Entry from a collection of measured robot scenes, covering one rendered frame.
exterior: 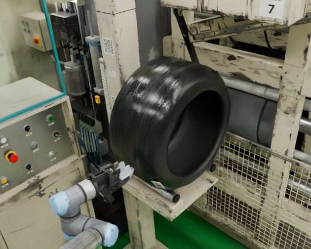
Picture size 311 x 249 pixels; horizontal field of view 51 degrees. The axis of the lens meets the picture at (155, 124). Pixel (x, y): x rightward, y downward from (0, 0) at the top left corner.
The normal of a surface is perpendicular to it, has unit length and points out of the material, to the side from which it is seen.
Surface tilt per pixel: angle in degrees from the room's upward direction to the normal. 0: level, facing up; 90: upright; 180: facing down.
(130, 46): 90
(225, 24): 90
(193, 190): 0
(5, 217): 90
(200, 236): 0
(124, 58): 90
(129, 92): 41
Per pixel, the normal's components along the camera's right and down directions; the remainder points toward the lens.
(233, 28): -0.70, 0.41
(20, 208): 0.72, 0.33
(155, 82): -0.35, -0.58
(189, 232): -0.06, -0.85
